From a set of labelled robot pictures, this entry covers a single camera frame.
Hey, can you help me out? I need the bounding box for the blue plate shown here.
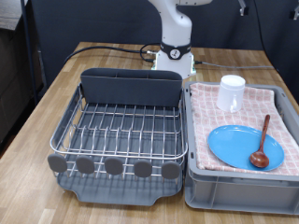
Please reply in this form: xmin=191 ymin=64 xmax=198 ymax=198
xmin=207 ymin=124 xmax=285 ymax=172

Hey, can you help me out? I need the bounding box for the white mug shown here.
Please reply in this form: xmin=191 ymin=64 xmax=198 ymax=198
xmin=216 ymin=74 xmax=247 ymax=114

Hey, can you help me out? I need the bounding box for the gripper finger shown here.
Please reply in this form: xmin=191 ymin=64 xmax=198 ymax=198
xmin=237 ymin=0 xmax=250 ymax=17
xmin=291 ymin=3 xmax=299 ymax=21

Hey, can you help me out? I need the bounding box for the pink checked cloth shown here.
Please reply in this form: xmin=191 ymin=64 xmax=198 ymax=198
xmin=189 ymin=82 xmax=299 ymax=176

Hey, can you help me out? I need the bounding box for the dark grey cutlery holder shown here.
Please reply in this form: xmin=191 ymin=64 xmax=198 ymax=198
xmin=79 ymin=67 xmax=184 ymax=108

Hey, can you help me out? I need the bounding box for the thick black cable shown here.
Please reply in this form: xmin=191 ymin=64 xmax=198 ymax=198
xmin=64 ymin=42 xmax=163 ymax=64

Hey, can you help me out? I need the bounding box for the grey plastic drain tray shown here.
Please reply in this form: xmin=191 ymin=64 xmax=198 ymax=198
xmin=50 ymin=87 xmax=188 ymax=207

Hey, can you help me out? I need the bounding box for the grey plastic crate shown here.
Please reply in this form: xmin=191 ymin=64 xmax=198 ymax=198
xmin=183 ymin=80 xmax=299 ymax=216

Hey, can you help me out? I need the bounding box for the dark metal pole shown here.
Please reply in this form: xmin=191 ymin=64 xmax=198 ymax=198
xmin=20 ymin=0 xmax=40 ymax=105

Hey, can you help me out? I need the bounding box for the metal wire dish rack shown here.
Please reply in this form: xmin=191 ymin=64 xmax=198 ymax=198
xmin=47 ymin=83 xmax=190 ymax=183

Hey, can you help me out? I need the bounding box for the thin black hanging cable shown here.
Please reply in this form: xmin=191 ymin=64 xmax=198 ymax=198
xmin=252 ymin=0 xmax=279 ymax=73

